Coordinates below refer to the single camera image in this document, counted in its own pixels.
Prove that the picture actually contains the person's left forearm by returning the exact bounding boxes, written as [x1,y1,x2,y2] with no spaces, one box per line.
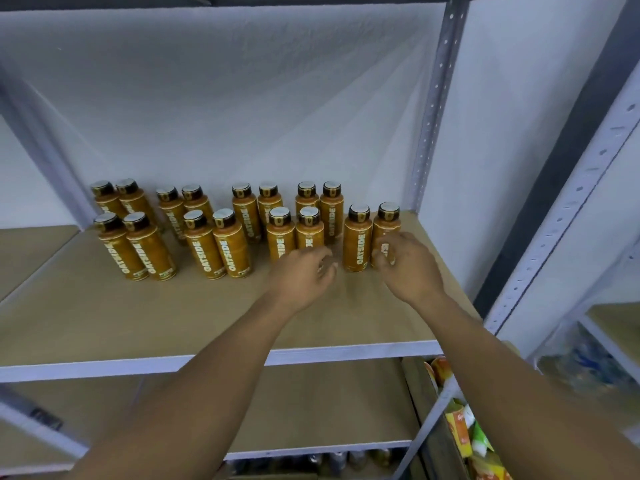
[68,295,313,480]

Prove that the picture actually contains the plain brown carton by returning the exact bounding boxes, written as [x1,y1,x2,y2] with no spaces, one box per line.
[399,355,523,480]

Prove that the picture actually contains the person's left hand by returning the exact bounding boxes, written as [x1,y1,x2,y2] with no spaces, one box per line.
[263,245,339,319]

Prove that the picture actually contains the row of silver cans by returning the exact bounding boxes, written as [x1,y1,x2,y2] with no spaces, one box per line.
[228,449,403,473]

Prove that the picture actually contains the white metal shelving rack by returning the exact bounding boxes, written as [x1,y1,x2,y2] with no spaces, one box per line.
[0,0,640,480]

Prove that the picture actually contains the group of orange Oatside bottles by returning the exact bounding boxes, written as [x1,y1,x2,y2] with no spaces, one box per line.
[89,179,347,282]

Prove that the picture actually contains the orange bottle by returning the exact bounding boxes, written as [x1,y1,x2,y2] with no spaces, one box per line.
[372,201,403,268]
[342,203,375,274]

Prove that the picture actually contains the person's right forearm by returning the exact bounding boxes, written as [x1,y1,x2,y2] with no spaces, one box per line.
[420,289,640,480]

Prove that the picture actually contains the person's right hand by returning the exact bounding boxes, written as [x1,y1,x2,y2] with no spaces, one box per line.
[371,231,447,309]

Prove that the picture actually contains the green yellow snack packet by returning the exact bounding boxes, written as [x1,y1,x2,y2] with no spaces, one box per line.
[468,425,513,480]

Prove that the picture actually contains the orange snack packet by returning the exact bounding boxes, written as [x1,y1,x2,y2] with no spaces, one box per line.
[429,357,455,388]

